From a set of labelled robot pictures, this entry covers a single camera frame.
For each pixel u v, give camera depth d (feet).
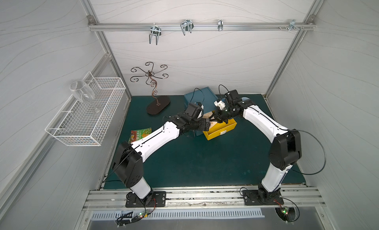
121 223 2.23
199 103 2.44
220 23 2.35
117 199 2.46
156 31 2.57
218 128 2.55
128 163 1.41
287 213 2.35
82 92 2.21
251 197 2.40
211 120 2.63
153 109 3.70
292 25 2.51
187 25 2.50
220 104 2.69
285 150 1.55
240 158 3.13
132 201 2.40
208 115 2.76
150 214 2.29
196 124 2.24
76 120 2.11
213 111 2.74
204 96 2.98
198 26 2.58
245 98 3.64
